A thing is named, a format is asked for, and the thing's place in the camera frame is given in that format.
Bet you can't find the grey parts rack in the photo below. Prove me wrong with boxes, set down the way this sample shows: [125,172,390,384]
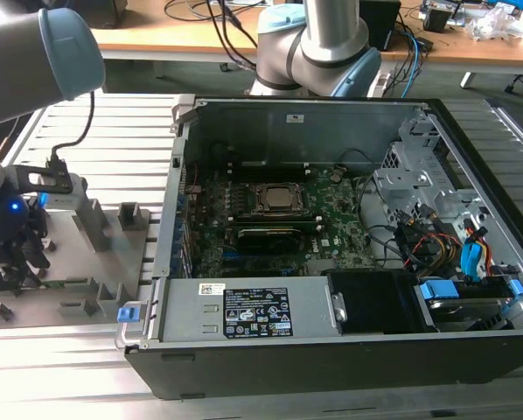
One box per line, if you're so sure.
[0,199,153,330]

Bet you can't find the blue case latch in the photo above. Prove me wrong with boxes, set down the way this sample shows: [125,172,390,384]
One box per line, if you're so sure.
[117,305,140,326]

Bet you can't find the grey power supply unit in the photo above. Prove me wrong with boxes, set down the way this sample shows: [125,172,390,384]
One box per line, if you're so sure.
[157,275,345,346]

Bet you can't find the black label sticker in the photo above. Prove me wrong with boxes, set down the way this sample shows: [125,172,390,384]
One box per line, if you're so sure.
[222,287,290,340]

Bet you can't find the CPU socket metal cover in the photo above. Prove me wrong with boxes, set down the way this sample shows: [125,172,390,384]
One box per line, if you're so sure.
[253,182,310,216]

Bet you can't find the large black box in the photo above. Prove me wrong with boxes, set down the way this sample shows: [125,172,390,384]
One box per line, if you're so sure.
[85,0,127,30]

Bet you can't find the black graphics card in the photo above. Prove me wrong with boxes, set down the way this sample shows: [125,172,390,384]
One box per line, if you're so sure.
[234,225,303,258]

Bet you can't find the wooden desk white legs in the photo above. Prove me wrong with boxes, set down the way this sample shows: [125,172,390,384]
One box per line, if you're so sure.
[88,0,523,95]

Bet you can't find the silver CPU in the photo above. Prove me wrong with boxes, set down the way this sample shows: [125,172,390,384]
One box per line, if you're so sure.
[265,186,298,207]

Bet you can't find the open black PC case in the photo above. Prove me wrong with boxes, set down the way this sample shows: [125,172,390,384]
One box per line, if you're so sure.
[114,94,523,402]

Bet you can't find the green motherboard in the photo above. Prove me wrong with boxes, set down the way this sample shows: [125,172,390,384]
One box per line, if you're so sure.
[178,164,379,279]

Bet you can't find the black plastic drive cover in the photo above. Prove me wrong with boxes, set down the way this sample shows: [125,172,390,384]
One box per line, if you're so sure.
[321,269,425,337]

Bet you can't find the metal drive cage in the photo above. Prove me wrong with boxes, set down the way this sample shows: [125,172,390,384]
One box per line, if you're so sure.
[372,116,499,229]

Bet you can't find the white power strip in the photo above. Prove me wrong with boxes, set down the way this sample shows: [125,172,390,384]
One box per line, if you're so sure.
[367,71,393,98]

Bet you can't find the black desktop device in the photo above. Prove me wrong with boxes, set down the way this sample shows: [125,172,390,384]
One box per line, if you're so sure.
[359,0,402,53]

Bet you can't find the hard disk blue carrier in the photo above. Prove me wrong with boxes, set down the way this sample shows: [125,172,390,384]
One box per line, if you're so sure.
[413,278,523,334]

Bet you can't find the small black box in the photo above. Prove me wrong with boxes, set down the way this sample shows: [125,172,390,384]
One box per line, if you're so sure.
[422,7,454,32]

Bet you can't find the clear plastic bag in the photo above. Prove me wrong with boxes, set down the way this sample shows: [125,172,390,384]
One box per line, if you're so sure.
[464,2,523,44]

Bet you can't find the silver wrist camera black mount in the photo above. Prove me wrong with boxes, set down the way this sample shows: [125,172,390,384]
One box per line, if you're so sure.
[14,159,88,210]

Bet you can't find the grey case handle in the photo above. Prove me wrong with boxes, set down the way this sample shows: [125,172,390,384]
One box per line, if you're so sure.
[114,299,152,351]

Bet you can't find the black camera cable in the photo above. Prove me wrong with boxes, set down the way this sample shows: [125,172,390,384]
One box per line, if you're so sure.
[46,89,97,170]

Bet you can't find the red yellow wire bundle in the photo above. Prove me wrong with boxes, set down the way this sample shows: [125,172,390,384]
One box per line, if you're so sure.
[408,231,464,270]

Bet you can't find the blue cables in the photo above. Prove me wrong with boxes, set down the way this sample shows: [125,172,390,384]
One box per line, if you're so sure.
[401,30,425,98]

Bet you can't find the blue flat cable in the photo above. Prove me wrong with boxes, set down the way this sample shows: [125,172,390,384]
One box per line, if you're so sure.
[460,225,492,284]

